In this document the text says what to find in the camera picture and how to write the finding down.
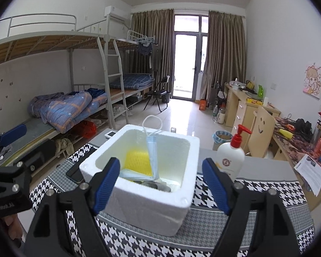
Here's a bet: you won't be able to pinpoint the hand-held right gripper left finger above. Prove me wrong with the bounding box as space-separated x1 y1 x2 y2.
23 157 121 257

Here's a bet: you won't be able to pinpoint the red plastic bag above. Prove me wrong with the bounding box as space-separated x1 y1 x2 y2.
72 120 97 139

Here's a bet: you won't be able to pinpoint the black phone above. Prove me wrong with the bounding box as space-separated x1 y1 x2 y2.
66 163 85 184

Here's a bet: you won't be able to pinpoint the white lotion pump bottle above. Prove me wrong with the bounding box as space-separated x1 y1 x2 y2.
217 124 252 181

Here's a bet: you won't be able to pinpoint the glass balcony door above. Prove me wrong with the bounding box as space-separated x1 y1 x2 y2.
173 15 210 99

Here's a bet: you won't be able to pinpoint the blue checkered mattress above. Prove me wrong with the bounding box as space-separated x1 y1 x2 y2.
110 73 155 89

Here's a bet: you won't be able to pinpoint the blue star quilt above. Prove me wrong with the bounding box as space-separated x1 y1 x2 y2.
27 91 107 133

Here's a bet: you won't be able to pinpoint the wooden smiley chair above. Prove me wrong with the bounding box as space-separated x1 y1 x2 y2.
247 106 276 158

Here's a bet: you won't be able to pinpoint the black folding chair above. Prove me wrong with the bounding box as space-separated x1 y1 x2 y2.
144 75 170 112

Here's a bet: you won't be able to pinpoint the printed paper sheet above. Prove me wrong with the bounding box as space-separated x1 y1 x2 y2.
294 154 321 196

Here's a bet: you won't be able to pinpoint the pink cartoon wall picture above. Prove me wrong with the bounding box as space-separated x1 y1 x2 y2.
303 63 321 99

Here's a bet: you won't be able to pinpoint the person's left hand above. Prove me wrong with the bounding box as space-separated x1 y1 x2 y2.
3 214 23 240

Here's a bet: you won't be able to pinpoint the yellow foam net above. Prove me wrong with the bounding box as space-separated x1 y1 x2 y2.
124 151 153 177

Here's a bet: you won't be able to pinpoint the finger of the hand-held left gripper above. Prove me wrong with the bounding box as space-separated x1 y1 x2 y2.
0 124 27 164
24 139 56 178

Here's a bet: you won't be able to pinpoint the hanging dark clothes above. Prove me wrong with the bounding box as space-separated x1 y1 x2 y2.
137 39 153 57

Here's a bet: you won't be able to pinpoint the grey cloth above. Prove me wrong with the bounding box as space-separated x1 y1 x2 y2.
142 181 172 192

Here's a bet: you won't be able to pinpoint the trash bin with blue liner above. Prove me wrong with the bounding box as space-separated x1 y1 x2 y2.
213 130 233 152

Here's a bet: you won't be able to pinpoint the blue face mask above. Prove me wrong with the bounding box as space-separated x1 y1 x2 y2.
119 115 163 181

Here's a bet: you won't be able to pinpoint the white air conditioner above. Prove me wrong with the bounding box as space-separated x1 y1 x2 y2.
104 5 131 22

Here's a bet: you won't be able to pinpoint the white foam box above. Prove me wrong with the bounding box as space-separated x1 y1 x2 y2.
79 124 200 237

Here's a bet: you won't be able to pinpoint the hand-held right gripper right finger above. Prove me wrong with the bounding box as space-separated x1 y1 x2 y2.
202 157 301 257

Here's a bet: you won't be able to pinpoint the wooden desk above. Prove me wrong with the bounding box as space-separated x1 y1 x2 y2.
225 83 321 212

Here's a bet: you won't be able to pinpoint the grey metal bunk bed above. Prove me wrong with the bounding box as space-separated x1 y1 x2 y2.
107 29 157 108
0 13 129 172

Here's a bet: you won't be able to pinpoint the brown curtain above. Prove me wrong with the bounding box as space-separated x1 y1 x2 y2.
201 11 247 103
131 9 175 86

